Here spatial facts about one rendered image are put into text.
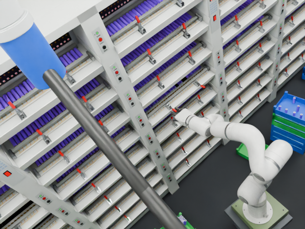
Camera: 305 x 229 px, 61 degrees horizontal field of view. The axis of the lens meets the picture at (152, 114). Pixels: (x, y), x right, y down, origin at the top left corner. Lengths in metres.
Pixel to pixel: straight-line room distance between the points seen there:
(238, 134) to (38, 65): 0.99
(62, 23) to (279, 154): 1.08
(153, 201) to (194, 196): 2.06
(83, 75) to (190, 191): 1.58
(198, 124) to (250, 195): 0.48
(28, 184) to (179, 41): 1.13
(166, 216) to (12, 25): 0.34
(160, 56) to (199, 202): 1.40
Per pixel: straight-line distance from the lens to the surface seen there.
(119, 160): 0.41
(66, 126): 1.40
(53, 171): 1.56
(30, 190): 1.55
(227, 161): 2.58
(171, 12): 1.48
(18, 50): 0.44
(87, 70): 1.30
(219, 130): 1.36
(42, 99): 1.29
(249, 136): 1.24
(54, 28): 1.17
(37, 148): 1.42
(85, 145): 1.54
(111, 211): 2.20
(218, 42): 1.82
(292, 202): 2.45
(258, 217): 1.98
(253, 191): 1.62
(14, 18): 0.43
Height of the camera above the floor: 2.25
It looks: 47 degrees down
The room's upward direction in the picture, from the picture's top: 23 degrees counter-clockwise
